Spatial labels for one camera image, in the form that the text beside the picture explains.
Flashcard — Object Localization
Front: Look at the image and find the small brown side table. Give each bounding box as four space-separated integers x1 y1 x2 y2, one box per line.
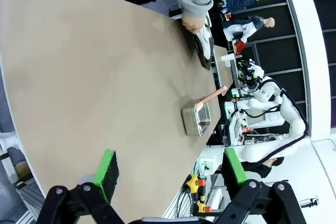
212 45 235 97

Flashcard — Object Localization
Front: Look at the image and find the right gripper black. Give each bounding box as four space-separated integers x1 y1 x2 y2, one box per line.
240 66 260 90

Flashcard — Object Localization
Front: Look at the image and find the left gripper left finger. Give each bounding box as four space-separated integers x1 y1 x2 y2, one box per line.
36 150 124 224

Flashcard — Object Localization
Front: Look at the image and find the black cloth bundle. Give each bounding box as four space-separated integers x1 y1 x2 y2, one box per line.
240 156 286 179

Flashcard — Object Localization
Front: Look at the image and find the white power outlet box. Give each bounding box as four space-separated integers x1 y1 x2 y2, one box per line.
200 157 214 170

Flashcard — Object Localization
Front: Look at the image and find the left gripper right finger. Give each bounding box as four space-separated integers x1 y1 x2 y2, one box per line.
209 147 307 224

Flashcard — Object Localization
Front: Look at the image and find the dark metal serving tray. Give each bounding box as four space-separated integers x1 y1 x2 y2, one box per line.
181 18 214 71

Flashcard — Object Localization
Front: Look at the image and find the white equipment box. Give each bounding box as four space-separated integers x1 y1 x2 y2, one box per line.
227 113 248 146

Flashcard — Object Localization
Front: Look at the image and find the small steel rectangular container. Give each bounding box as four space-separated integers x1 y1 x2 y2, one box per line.
181 98 212 137

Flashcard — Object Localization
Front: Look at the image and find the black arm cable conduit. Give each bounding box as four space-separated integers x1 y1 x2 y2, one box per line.
258 78 310 167

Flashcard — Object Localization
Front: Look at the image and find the white pipe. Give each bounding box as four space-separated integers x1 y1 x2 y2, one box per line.
0 131 30 162

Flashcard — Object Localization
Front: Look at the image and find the mannequin in white clothes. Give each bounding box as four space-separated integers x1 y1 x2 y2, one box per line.
222 16 276 56

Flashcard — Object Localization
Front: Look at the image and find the person left hand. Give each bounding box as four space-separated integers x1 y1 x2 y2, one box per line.
181 13 206 35

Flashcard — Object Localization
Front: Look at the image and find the aluminium frame profile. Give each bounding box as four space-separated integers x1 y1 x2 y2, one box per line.
15 178 46 221

